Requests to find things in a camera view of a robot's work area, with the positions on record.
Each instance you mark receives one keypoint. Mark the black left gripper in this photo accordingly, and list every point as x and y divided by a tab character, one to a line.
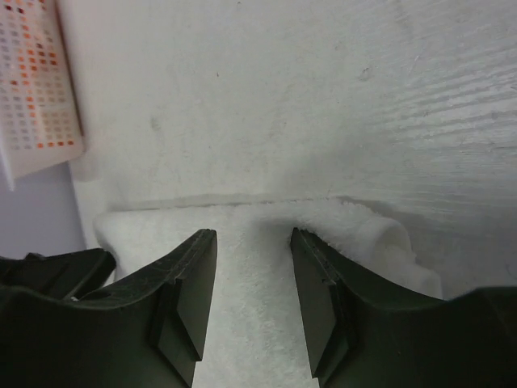
73	274

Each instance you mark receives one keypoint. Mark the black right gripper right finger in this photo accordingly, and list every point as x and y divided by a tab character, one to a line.
362	330

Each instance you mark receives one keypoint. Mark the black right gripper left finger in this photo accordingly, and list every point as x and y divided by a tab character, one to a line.
147	329

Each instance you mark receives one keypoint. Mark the white towels pile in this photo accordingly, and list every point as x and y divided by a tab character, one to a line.
255	336

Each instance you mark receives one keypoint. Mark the white plastic mesh basket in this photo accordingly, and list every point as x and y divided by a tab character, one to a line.
40	125

